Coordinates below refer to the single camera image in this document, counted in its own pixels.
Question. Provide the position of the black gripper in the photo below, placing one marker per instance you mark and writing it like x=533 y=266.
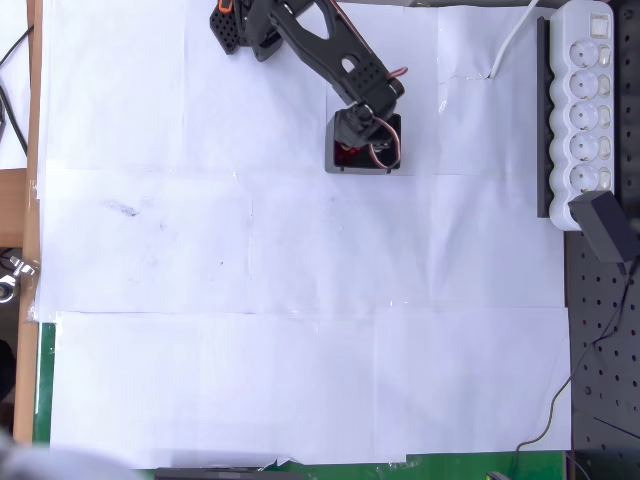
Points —
x=361 y=148

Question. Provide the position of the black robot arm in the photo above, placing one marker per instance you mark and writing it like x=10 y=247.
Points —
x=320 y=45

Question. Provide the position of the black box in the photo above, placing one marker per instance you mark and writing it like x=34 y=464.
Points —
x=350 y=162

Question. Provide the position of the white paper table cover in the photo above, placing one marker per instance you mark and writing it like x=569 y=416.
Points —
x=300 y=375

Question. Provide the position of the black power adapter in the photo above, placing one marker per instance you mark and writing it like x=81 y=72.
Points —
x=600 y=225

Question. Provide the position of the black pegboard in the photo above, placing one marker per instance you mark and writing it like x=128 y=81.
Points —
x=605 y=400

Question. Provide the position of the metal clamp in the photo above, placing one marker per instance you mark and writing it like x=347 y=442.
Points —
x=15 y=267

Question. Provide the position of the flat black device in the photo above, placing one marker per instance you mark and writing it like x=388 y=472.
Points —
x=210 y=474

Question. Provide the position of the blurred white object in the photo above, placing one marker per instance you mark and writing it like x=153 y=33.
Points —
x=40 y=462

